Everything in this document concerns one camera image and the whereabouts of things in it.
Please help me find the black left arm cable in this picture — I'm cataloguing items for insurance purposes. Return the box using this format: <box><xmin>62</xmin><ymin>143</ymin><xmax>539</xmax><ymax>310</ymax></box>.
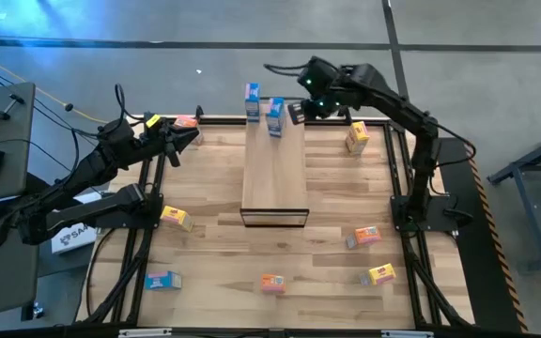
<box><xmin>113</xmin><ymin>83</ymin><xmax>149</xmax><ymax>126</ymax></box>

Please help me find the white printed cardboard box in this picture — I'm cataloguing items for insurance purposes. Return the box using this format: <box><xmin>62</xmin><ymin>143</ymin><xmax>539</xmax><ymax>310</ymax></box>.
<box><xmin>50</xmin><ymin>190</ymin><xmax>103</xmax><ymax>255</ymax></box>

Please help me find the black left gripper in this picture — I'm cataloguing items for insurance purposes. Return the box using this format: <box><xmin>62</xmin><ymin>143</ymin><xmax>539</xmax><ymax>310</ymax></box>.
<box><xmin>136</xmin><ymin>122</ymin><xmax>202</xmax><ymax>169</ymax></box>

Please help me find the blue Rice Krispies box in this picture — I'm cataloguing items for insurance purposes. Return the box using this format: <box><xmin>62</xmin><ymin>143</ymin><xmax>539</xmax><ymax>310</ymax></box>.
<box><xmin>244</xmin><ymin>83</ymin><xmax>261</xmax><ymax>124</ymax></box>
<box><xmin>144</xmin><ymin>269</ymin><xmax>183</xmax><ymax>292</ymax></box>
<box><xmin>265</xmin><ymin>97</ymin><xmax>287</xmax><ymax>139</ymax></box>

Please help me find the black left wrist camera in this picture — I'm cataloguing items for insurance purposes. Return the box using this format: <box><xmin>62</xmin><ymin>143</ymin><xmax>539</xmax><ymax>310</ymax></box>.
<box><xmin>134</xmin><ymin>116</ymin><xmax>159</xmax><ymax>142</ymax></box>

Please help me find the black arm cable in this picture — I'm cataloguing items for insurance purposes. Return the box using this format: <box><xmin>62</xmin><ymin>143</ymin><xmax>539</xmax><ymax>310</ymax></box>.
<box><xmin>263</xmin><ymin>62</ymin><xmax>309</xmax><ymax>77</ymax></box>
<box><xmin>113</xmin><ymin>83</ymin><xmax>149</xmax><ymax>126</ymax></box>

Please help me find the yellow Corn Pops box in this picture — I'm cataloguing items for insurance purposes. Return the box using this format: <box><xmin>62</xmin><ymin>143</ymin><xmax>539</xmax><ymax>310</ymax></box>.
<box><xmin>345</xmin><ymin>120</ymin><xmax>371</xmax><ymax>156</ymax></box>
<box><xmin>160</xmin><ymin>205</ymin><xmax>196</xmax><ymax>233</ymax></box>
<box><xmin>359</xmin><ymin>262</ymin><xmax>397</xmax><ymax>287</ymax></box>

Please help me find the orange Frosted Mini-Wheats box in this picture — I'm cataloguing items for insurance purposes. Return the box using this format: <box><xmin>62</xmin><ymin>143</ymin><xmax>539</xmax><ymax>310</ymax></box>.
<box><xmin>345</xmin><ymin>225</ymin><xmax>383</xmax><ymax>251</ymax></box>
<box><xmin>173</xmin><ymin>115</ymin><xmax>205</xmax><ymax>147</ymax></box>
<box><xmin>260</xmin><ymin>273</ymin><xmax>286</xmax><ymax>295</ymax></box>

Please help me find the yellow floor cable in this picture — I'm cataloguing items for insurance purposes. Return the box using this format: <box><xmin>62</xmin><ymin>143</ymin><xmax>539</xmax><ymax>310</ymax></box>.
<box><xmin>0</xmin><ymin>46</ymin><xmax>112</xmax><ymax>127</ymax></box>

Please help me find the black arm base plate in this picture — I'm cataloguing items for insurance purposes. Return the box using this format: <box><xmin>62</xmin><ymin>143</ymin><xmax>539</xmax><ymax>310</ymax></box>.
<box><xmin>390</xmin><ymin>193</ymin><xmax>474</xmax><ymax>233</ymax></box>
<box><xmin>95</xmin><ymin>192</ymin><xmax>164</xmax><ymax>230</ymax></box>

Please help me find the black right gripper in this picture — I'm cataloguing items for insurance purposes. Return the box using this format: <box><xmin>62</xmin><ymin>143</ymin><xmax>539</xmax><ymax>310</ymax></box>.
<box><xmin>287</xmin><ymin>94</ymin><xmax>350</xmax><ymax>127</ymax></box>

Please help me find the silver metal bracket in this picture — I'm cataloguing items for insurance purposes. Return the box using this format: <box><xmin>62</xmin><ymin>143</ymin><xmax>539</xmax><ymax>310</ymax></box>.
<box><xmin>380</xmin><ymin>330</ymin><xmax>435</xmax><ymax>338</ymax></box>
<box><xmin>117</xmin><ymin>328</ymin><xmax>174</xmax><ymax>338</ymax></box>

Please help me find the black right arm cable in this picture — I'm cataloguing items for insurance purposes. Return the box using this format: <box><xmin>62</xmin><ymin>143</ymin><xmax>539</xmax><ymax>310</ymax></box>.
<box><xmin>263</xmin><ymin>62</ymin><xmax>309</xmax><ymax>77</ymax></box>

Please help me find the black mat with hazard stripes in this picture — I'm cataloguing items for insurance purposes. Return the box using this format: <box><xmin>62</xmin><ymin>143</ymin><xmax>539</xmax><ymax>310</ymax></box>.
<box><xmin>437</xmin><ymin>136</ymin><xmax>531</xmax><ymax>333</ymax></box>

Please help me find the dark grey desk top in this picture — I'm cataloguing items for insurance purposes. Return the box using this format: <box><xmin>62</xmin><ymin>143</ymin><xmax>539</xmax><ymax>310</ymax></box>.
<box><xmin>0</xmin><ymin>193</ymin><xmax>42</xmax><ymax>321</ymax></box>
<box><xmin>0</xmin><ymin>82</ymin><xmax>37</xmax><ymax>208</ymax></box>

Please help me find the wooden shelf with black frame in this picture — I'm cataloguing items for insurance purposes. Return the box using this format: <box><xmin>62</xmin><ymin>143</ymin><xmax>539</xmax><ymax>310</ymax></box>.
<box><xmin>240</xmin><ymin>96</ymin><xmax>311</xmax><ymax>229</ymax></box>

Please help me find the blue-grey metal stand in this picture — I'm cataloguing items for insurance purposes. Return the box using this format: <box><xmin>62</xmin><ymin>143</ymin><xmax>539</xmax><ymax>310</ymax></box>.
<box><xmin>486</xmin><ymin>122</ymin><xmax>541</xmax><ymax>273</ymax></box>

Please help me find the black floor cable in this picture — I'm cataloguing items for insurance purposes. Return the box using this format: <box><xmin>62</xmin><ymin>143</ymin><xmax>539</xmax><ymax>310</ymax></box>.
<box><xmin>0</xmin><ymin>60</ymin><xmax>116</xmax><ymax>149</ymax></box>

